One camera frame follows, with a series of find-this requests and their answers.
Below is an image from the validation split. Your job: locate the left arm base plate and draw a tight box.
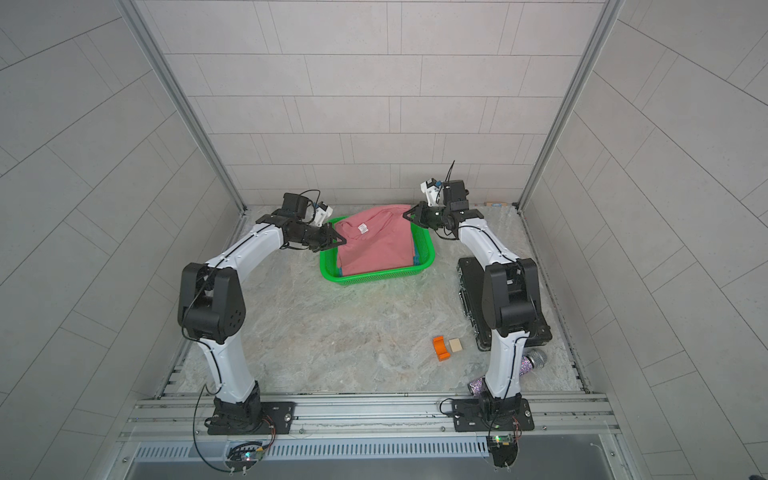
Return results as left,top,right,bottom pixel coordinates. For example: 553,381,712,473
204,398,297,435

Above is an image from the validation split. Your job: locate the black case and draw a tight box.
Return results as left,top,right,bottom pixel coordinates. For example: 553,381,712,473
457,257,553,352

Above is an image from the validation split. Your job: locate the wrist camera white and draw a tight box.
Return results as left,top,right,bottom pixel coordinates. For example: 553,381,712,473
311,201,333,227
420,178,443,207

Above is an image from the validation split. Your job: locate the right circuit board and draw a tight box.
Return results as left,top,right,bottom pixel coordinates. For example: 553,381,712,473
486,435,519,468

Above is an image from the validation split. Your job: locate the orange plastic block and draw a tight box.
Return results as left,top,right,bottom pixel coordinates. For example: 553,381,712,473
432,336,451,362

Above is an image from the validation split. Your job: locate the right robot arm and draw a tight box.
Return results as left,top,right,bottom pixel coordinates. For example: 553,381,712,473
403,179,541,430

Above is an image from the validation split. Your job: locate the circuit board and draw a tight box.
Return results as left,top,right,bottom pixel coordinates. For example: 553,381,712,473
225,441,265,474
486,435,519,468

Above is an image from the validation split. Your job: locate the small beige wooden block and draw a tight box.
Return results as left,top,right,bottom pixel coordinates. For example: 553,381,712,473
448,338,463,353

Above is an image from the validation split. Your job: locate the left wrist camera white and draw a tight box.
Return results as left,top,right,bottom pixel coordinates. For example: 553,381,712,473
311,201,333,227

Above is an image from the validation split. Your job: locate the pink t-shirt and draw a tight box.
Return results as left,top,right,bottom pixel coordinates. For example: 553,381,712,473
334,204,416,276

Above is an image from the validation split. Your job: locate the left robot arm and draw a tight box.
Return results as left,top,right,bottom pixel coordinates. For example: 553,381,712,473
178,192,346,435

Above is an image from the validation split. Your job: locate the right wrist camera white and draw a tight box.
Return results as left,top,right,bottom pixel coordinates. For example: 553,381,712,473
420,178,443,207

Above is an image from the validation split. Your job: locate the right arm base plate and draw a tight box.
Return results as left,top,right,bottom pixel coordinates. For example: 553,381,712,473
447,395,535,433

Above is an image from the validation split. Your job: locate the green plastic basket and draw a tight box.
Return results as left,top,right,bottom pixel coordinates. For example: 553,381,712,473
319,225,436,286

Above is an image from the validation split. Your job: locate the left circuit board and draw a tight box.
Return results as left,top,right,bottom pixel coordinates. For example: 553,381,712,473
225,441,265,474

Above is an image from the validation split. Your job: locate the aluminium rail frame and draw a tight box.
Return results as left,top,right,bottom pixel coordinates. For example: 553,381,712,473
118,392,620,442

